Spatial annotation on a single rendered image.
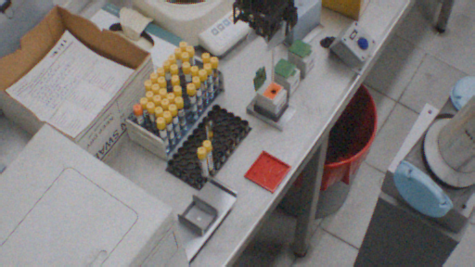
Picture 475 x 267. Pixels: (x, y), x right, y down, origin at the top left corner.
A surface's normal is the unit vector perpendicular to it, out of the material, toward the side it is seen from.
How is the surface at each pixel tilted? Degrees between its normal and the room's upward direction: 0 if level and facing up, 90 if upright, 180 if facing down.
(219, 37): 25
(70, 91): 1
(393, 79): 0
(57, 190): 0
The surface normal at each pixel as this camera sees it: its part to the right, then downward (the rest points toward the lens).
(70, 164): -0.04, -0.52
